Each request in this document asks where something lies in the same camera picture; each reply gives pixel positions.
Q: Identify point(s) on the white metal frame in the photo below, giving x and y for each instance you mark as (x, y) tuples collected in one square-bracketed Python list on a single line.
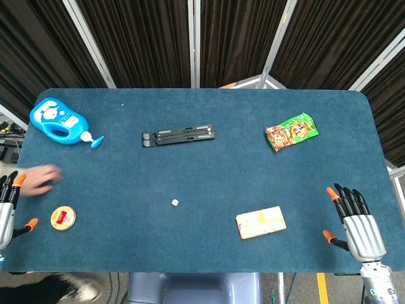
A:
[(397, 175)]

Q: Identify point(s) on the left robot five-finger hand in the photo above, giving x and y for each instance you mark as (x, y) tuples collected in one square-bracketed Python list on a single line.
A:
[(6, 221)]

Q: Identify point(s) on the white shoe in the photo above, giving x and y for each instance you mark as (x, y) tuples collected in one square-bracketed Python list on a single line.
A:
[(83, 289)]

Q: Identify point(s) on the brown cardboard piece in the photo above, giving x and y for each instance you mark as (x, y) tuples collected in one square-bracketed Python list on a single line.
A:
[(228, 85)]

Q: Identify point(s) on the blue felt table cover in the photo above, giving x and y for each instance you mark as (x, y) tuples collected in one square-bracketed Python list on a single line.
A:
[(205, 177)]

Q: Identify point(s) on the white metal table leg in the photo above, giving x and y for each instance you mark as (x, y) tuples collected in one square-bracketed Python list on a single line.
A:
[(281, 288)]

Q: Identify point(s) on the yellow white cracker packet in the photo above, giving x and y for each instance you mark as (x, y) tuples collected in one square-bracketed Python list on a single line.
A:
[(261, 221)]

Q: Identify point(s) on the dark curtain screen panel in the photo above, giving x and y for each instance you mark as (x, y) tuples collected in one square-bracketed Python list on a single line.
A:
[(31, 47), (389, 111), (142, 41), (234, 38), (332, 41)]

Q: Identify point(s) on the green orange snack bag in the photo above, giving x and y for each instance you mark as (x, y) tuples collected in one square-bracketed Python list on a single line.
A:
[(291, 131)]

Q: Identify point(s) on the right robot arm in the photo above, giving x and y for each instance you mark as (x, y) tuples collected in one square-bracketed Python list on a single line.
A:
[(378, 282)]

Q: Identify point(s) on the black power strip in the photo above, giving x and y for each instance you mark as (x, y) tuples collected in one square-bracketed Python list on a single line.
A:
[(9, 153)]

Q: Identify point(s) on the black trouser leg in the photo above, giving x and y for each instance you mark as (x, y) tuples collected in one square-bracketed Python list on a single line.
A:
[(28, 291)]

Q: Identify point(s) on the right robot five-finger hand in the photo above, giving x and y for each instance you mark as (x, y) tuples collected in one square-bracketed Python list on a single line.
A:
[(364, 234)]

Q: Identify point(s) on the bare human hand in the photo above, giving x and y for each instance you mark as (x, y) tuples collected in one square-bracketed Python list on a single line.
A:
[(41, 180)]

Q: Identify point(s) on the black folding laptop stand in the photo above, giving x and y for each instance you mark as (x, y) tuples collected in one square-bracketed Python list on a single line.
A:
[(180, 134)]

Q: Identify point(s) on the round yellow red tin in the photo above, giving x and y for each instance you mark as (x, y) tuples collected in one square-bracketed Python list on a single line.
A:
[(63, 218)]

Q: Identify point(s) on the lavender robot torso base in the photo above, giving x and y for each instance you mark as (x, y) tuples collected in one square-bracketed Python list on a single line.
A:
[(196, 288)]

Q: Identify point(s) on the small white die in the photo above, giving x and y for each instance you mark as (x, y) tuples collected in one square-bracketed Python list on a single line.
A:
[(175, 202)]

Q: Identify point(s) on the blue pump detergent bottle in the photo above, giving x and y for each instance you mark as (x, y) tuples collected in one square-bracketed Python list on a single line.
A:
[(53, 115)]

